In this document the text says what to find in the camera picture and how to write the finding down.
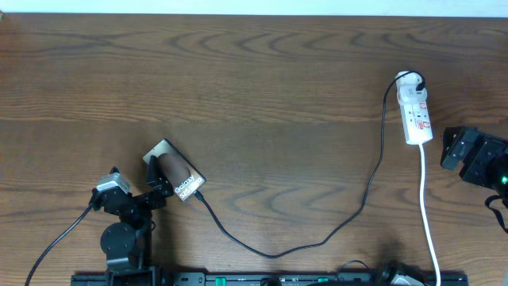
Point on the white power strip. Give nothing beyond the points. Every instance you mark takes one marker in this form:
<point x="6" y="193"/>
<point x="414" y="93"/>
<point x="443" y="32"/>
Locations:
<point x="411" y="97"/>

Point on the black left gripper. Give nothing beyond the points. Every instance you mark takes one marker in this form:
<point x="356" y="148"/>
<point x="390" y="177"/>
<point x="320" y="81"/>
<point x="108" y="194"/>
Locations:
<point x="158" y="196"/>

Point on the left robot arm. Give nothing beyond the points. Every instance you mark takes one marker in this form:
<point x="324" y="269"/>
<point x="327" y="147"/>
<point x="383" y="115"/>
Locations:
<point x="127" y="243"/>

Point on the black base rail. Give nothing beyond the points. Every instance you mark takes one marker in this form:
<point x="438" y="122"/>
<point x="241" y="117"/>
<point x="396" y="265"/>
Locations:
<point x="288" y="279"/>

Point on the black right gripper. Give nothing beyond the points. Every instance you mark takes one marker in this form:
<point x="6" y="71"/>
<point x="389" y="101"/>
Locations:
<point x="486" y="148"/>

